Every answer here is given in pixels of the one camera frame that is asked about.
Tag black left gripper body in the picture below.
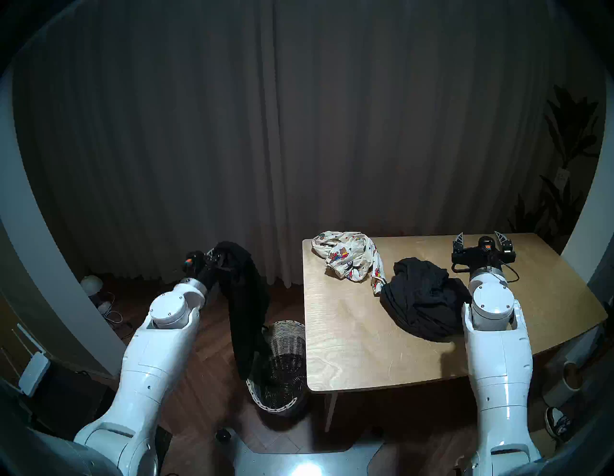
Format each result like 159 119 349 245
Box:
194 254 226 289

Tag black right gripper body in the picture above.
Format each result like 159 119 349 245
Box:
451 251 517 277

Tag black garment with hang tag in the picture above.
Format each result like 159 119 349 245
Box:
211 241 272 382

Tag cream bear print garment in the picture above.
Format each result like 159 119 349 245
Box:
312 231 387 296

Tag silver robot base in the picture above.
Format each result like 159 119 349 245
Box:
216 426 384 476

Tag woven wicker laundry hamper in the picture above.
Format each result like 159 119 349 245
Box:
246 321 310 415

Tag long pleated curtain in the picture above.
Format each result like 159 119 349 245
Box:
12 0 567 289

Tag white mushroom lamp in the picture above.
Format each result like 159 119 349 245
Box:
80 275 112 316

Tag light wooden table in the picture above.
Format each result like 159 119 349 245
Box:
302 233 609 432

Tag tall leafy potted plant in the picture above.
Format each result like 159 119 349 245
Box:
508 85 602 250

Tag white cylindrical container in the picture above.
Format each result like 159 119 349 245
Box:
542 331 605 408

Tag black computer case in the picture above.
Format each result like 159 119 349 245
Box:
31 360 118 432

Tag black and white sneaker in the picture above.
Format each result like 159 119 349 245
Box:
544 407 572 442

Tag white wifi router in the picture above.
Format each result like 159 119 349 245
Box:
0 324 51 398

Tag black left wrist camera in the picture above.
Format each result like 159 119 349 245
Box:
184 250 206 278

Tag white floor cables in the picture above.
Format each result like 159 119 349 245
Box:
103 293 137 337

